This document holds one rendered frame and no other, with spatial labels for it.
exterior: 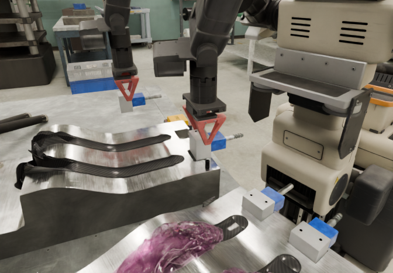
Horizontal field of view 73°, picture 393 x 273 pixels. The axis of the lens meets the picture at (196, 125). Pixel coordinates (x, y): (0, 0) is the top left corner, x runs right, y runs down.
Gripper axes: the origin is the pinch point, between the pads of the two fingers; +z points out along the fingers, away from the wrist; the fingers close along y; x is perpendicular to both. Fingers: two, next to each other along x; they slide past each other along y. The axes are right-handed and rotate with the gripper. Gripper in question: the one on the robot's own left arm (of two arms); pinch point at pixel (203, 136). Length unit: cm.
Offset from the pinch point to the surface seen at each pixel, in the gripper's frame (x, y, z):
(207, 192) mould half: -1.7, 7.0, 10.4
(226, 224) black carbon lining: -2.7, 18.4, 8.6
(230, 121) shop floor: 101, -174, 94
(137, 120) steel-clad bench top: -9.4, -42.8, 13.3
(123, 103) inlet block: -14.7, -26.7, -0.4
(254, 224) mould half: 1.9, 20.5, 8.2
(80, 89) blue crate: -45, -308, 81
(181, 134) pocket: -1.4, -13.4, 6.2
